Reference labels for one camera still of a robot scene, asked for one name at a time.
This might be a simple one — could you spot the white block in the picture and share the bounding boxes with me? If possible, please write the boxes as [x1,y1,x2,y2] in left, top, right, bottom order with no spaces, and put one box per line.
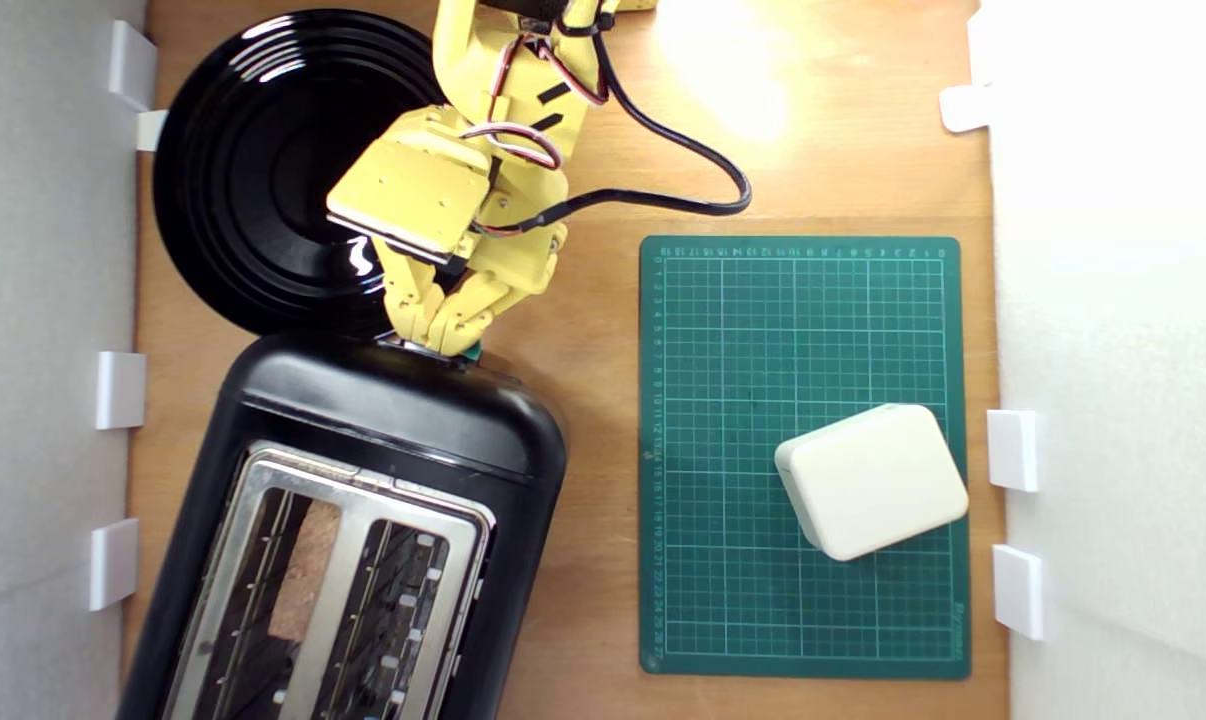
[774,403,970,562]

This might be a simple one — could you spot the yellow wrist camera box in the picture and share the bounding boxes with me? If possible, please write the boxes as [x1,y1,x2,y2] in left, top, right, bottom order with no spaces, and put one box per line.
[326,105,492,267]

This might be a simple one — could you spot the brown bread slice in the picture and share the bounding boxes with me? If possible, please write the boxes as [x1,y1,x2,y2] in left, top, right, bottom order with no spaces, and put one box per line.
[268,500,343,644]

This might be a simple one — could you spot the black round plate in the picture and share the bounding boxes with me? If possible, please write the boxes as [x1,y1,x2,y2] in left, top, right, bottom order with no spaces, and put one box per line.
[153,8,451,339]

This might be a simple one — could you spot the black cable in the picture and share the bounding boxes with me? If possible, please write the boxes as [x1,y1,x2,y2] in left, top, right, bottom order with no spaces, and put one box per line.
[468,25,754,237]

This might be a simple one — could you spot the green cutting mat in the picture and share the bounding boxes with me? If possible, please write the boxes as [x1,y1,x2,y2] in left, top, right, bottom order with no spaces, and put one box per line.
[639,236,972,681]

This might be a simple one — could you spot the black two-slot toaster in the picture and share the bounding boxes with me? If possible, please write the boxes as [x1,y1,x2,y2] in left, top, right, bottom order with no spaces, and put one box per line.
[115,330,569,720]

